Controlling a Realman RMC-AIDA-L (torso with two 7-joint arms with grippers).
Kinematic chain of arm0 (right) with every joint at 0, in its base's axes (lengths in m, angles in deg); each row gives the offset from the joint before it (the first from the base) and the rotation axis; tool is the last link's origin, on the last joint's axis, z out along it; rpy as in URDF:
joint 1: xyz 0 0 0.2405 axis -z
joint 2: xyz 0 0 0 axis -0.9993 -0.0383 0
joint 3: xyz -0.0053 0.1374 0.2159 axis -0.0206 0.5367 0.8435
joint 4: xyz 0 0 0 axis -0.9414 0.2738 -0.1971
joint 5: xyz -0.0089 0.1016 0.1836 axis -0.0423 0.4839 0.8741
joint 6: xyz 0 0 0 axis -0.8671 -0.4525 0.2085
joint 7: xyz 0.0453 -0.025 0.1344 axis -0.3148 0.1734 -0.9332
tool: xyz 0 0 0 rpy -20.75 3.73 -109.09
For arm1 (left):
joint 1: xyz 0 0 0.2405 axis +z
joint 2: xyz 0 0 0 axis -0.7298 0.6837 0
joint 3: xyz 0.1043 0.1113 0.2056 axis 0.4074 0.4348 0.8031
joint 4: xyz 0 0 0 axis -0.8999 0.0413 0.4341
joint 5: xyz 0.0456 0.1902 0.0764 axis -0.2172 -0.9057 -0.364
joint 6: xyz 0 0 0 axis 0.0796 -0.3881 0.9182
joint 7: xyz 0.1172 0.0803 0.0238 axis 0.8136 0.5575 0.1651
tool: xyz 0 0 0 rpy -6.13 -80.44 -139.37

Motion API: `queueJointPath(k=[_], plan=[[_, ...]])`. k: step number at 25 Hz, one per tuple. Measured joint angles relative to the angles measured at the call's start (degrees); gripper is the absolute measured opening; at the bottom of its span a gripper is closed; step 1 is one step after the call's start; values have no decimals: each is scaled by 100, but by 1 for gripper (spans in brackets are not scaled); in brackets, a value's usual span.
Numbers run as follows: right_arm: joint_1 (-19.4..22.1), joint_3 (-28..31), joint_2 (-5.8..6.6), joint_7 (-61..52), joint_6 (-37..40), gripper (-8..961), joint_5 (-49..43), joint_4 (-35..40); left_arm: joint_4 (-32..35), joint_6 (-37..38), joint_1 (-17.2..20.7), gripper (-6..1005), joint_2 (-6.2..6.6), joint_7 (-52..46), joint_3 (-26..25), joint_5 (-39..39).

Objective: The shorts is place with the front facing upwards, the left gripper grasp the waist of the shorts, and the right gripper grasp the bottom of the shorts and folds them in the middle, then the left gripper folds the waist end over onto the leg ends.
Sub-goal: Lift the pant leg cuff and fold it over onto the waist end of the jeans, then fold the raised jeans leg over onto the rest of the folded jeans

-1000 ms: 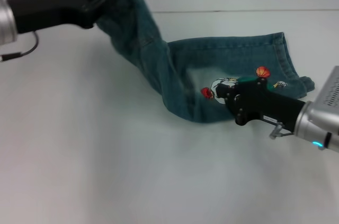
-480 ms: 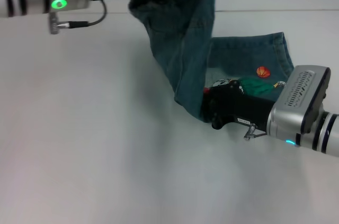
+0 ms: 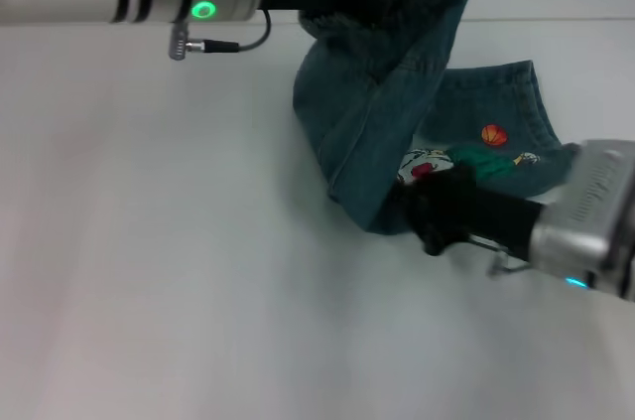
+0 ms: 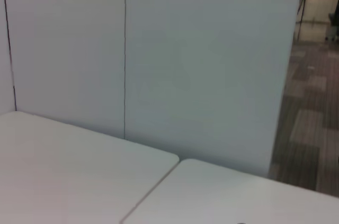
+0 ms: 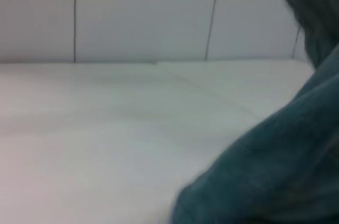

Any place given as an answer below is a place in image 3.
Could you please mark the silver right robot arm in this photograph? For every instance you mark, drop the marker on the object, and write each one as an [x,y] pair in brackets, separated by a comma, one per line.
[580,251]

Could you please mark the blue denim shorts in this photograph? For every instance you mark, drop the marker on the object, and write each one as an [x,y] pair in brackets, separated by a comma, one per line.
[357,117]

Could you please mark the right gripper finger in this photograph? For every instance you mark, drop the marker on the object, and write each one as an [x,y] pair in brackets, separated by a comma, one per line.
[436,243]
[441,196]

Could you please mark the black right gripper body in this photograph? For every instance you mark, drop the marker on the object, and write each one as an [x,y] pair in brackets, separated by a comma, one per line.
[501,221]

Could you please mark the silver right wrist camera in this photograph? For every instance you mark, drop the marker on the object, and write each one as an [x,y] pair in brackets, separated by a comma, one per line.
[602,186]

